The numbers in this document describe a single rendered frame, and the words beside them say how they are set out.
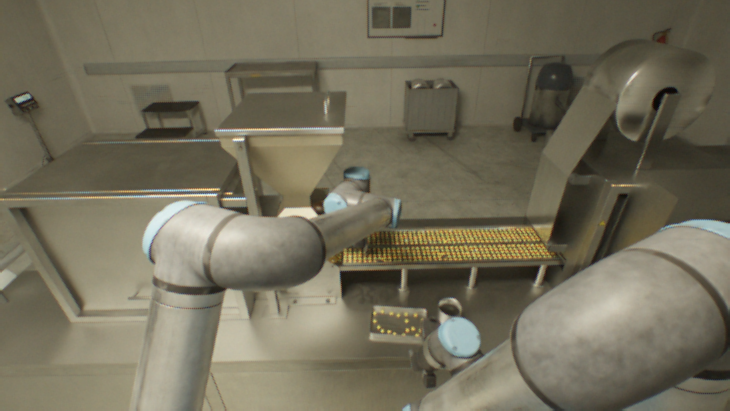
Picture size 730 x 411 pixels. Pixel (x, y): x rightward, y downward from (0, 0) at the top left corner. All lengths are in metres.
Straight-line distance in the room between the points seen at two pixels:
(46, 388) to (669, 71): 2.25
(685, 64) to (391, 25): 3.81
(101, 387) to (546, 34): 5.26
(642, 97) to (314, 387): 1.41
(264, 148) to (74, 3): 4.93
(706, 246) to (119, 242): 1.40
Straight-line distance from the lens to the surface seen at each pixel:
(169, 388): 0.69
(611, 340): 0.39
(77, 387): 1.75
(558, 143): 1.44
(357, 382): 1.44
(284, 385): 1.47
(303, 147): 1.04
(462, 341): 0.92
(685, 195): 1.23
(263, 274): 0.56
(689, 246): 0.46
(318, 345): 1.35
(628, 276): 0.41
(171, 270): 0.62
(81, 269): 1.58
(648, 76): 1.33
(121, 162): 1.49
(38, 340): 1.78
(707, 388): 0.54
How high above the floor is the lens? 1.89
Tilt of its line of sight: 30 degrees down
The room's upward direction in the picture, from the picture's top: 1 degrees counter-clockwise
